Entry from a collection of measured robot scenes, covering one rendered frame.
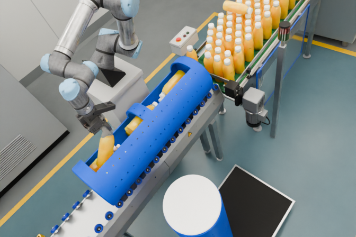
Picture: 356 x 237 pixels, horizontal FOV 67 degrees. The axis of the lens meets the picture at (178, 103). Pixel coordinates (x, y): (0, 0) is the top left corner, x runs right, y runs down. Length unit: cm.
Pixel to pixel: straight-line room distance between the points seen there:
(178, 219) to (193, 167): 126
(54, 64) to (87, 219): 86
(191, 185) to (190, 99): 47
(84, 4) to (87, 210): 106
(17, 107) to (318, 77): 294
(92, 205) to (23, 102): 149
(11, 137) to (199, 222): 213
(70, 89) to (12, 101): 176
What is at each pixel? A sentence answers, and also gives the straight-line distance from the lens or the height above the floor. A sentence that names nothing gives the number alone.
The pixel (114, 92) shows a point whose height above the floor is 115.
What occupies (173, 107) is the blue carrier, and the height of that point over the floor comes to 118.
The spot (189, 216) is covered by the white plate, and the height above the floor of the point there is 104.
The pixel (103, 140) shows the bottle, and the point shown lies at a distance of 135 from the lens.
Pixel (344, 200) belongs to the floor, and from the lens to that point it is 252.
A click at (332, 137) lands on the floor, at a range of 274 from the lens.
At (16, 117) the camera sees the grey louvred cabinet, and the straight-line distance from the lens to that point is 290.
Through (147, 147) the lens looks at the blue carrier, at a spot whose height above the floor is 115.
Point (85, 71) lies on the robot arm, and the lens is 115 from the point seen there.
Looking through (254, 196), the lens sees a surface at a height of 15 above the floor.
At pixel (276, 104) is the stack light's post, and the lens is 222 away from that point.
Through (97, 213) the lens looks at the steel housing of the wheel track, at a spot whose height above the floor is 93.
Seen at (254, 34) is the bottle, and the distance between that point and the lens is 198.
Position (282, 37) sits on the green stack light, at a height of 119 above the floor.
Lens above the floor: 230
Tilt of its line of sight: 51 degrees down
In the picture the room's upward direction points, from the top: 20 degrees counter-clockwise
